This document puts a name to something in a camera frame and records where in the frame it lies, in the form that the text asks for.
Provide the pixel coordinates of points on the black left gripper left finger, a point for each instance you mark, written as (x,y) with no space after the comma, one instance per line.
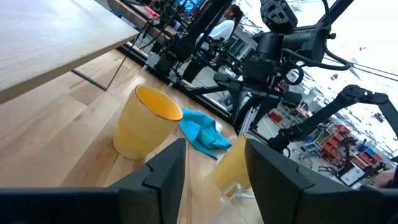
(164,174)

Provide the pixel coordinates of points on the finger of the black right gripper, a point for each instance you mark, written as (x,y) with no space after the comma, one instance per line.
(264,109)
(236,102)

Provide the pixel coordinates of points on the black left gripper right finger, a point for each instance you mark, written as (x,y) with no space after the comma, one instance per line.
(273,180)

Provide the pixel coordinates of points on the tall yellow ceramic mug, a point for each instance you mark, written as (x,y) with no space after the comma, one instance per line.
(233,165)

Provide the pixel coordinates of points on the wide yellow ceramic mug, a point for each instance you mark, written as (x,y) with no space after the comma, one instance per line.
(143,124)

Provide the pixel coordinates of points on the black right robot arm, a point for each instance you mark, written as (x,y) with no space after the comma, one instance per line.
(304,43)

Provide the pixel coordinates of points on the black background robot arm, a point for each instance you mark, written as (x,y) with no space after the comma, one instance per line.
(326,115)

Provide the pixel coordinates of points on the black metal shelf leg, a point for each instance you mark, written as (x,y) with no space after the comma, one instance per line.
(119,67)

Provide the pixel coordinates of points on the blue cloth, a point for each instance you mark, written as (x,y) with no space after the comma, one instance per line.
(202,133)

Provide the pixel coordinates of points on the person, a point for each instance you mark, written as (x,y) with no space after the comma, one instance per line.
(222,29)

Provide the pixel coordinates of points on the red storage shelving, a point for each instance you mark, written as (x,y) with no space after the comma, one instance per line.
(339,146)

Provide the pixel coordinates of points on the background wooden workbench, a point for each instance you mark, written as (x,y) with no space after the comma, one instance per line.
(136,18)

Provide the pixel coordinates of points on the black aluminium table frame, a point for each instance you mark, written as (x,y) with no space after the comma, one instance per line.
(199,96)

